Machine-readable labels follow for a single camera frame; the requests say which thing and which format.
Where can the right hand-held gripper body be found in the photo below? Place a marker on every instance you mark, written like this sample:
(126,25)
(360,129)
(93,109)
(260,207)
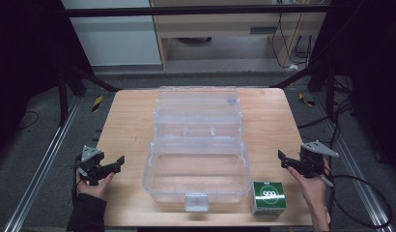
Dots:
(312,161)

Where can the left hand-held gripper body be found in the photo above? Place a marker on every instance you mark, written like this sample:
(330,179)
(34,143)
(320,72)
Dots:
(90,162)

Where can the green and white carton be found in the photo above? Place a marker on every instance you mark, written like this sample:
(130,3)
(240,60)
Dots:
(269,197)

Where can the clear plastic storage box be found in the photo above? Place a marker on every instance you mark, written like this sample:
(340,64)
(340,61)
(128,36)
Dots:
(196,161)

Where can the person's left hand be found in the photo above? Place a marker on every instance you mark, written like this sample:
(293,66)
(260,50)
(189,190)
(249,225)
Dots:
(94,188)

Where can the person's right hand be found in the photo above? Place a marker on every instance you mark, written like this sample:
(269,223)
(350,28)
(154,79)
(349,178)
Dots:
(310,191)

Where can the yellow black tape strip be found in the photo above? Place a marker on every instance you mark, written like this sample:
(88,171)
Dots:
(97,103)
(306,100)

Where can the black metal stand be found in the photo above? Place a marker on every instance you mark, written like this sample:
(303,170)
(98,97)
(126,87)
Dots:
(329,93)
(62,96)

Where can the black curtain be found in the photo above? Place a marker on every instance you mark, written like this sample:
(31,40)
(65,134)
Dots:
(22,64)
(370,64)

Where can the white cabinet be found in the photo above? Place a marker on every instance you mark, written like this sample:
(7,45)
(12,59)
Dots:
(115,38)

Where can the light wooden desk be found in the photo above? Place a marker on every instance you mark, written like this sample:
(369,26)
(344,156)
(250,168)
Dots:
(218,27)

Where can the aluminium floor rail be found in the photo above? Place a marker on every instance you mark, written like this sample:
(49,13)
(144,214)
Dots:
(41,167)
(357,167)

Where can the black horizontal frame bar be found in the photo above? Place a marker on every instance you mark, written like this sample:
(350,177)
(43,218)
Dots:
(186,10)

